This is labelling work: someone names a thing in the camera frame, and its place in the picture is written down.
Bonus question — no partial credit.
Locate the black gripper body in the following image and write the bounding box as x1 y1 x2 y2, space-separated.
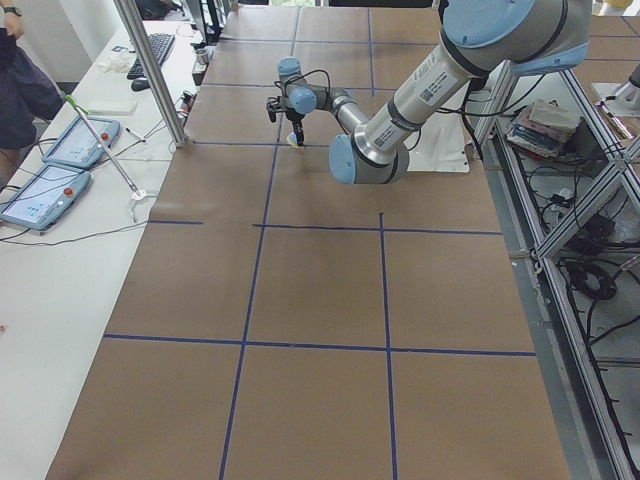
285 112 304 147

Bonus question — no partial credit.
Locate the white blue call bell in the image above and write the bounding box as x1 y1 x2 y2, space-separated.
286 132 301 148

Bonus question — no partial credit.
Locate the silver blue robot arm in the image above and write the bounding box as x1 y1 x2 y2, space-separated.
266 0 592 184

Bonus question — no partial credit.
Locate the black marker pen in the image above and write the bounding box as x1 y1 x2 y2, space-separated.
125 127 147 143

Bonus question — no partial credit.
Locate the black keyboard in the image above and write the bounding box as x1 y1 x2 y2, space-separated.
126 32 176 81

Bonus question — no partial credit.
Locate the black computer mouse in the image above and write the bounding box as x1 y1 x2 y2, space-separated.
130 77 150 92

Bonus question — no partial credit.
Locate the long metal reacher rod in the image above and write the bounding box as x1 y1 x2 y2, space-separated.
64 95 158 223

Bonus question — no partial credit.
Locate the upper teach pendant tablet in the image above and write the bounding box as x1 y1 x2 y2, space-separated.
42 116 121 169

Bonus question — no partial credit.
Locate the teach pendant tablet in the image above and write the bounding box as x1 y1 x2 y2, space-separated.
42 116 121 169
1 164 91 231

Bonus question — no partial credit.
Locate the stack of books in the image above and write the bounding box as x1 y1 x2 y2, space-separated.
505 100 581 158

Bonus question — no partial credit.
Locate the lower teach pendant tablet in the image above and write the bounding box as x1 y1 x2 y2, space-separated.
1 164 91 231

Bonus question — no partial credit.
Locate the seated person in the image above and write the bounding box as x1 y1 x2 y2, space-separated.
1 1 63 185

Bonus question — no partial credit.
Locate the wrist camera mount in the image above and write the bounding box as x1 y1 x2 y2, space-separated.
265 96 287 123

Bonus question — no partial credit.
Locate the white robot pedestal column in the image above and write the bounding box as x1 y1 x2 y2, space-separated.
399 0 501 175

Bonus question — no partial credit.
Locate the aluminium frame post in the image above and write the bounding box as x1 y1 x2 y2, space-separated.
114 0 187 147

